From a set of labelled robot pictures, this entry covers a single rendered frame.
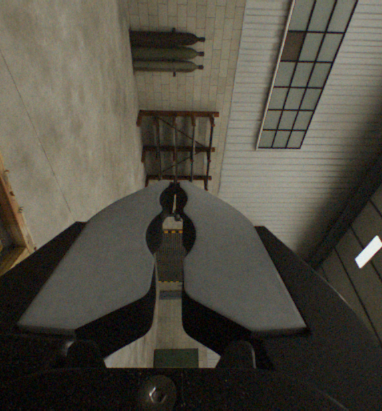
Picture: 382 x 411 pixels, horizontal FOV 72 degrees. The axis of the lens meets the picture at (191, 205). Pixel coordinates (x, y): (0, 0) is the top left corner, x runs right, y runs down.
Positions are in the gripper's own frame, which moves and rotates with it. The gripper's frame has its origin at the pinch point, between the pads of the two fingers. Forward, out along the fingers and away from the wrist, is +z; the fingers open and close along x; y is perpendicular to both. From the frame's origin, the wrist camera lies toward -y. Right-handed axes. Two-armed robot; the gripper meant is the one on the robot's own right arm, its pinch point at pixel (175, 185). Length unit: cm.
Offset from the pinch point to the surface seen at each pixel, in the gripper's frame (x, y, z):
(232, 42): 106, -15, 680
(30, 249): -17.5, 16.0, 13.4
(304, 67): 290, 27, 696
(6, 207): -18.2, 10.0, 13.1
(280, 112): 266, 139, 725
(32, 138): -109, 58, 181
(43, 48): -111, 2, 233
